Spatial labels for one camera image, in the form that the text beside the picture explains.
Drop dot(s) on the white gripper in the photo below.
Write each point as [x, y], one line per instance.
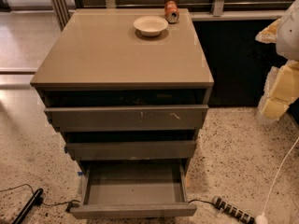
[289, 32]

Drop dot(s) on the grey bottom drawer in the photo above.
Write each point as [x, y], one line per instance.
[128, 189]

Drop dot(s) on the grey drawer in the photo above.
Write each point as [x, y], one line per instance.
[128, 189]
[126, 118]
[131, 150]

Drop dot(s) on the grey top drawer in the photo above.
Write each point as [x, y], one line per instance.
[126, 118]

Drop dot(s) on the grey middle drawer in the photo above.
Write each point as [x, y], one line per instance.
[131, 150]

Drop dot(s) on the grey drawer cabinet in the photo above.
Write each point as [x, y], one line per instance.
[100, 59]

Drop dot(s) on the orange soda can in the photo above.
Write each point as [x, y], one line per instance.
[171, 11]

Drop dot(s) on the white paper bowl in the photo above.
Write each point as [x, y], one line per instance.
[150, 25]

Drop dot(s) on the black power strip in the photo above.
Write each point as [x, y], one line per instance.
[232, 211]

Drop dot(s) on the white plug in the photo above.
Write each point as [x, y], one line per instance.
[261, 219]

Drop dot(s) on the black power adapter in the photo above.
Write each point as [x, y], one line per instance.
[72, 204]

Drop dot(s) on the black bar on floor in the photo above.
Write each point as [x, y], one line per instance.
[35, 200]

